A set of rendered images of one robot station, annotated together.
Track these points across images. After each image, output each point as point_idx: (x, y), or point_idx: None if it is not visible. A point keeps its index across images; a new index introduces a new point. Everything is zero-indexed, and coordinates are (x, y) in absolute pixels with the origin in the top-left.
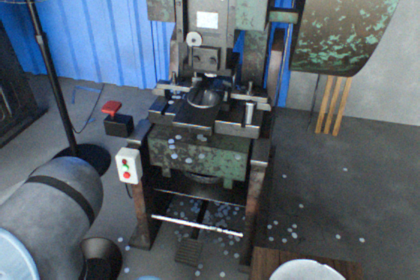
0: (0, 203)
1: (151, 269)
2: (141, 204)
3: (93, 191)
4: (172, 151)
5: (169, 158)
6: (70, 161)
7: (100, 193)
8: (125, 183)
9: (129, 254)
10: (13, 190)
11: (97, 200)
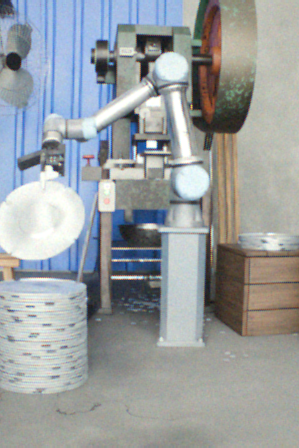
0: (123, 95)
1: (121, 318)
2: (108, 249)
3: None
4: (136, 189)
5: (132, 198)
6: None
7: None
8: (99, 219)
9: (93, 316)
10: (131, 88)
11: None
